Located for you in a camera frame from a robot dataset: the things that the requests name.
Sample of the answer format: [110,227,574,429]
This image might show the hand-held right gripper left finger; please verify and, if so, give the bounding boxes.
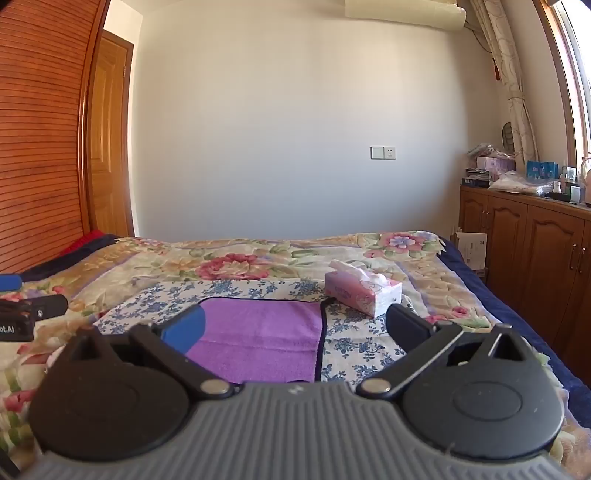
[65,306,234,400]

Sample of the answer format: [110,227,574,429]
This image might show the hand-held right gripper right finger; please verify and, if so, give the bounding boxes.
[358,304,527,400]

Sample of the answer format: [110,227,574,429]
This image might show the purple towel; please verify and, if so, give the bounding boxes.
[184,299,326,384]

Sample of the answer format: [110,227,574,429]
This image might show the pink tissue box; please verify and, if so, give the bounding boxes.
[324,259,403,319]

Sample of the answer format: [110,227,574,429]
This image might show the blue floral white cloth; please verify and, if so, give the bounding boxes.
[95,279,411,386]

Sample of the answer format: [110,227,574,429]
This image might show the red cloth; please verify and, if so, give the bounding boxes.
[59,229,110,257]

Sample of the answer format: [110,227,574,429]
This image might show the floral blanket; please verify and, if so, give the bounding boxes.
[0,230,583,464]

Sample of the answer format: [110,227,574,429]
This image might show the white cardboard box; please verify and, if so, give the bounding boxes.
[454,231,488,271]

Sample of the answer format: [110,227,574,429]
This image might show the wooden cabinet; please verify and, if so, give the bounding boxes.
[459,184,591,372]

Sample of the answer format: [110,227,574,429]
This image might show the wooden slatted wardrobe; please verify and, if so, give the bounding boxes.
[0,0,112,274]

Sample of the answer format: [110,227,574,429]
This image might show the wooden door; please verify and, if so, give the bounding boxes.
[89,30,136,239]

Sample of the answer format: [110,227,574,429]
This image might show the pink boxes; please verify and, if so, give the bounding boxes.
[475,155,516,182]

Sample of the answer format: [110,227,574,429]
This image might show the clear plastic bag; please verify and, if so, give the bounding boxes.
[488,170,556,194]

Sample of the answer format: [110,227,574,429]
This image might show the blue boxes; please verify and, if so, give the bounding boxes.
[526,160,560,182]

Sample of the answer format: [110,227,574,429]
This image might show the patterned beige curtain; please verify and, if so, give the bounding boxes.
[470,0,540,163]

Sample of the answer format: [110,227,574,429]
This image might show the white air conditioner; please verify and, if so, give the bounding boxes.
[345,0,467,32]

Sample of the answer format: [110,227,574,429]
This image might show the wooden window frame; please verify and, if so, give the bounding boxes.
[536,0,591,174]

